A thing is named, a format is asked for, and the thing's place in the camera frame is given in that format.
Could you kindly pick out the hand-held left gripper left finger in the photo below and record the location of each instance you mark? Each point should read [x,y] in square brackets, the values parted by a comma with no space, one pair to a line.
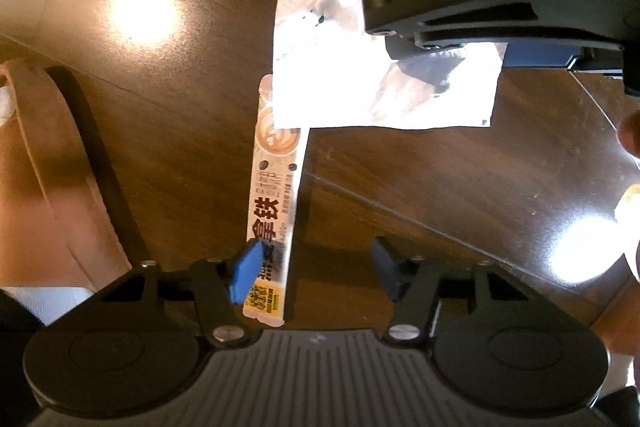
[245,272]

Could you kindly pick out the person's right hand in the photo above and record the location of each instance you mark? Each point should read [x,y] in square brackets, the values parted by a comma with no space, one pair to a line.
[631,134]

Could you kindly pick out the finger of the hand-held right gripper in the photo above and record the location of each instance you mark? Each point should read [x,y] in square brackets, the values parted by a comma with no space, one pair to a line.
[450,49]

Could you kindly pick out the coffee stick packet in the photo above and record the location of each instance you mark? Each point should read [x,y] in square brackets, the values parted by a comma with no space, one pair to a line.
[272,187]

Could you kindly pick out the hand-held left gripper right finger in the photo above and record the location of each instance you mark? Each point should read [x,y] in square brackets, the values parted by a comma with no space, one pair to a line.
[387,262]

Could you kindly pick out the silver foil wrapper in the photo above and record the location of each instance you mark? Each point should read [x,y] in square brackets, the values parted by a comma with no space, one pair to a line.
[325,72]

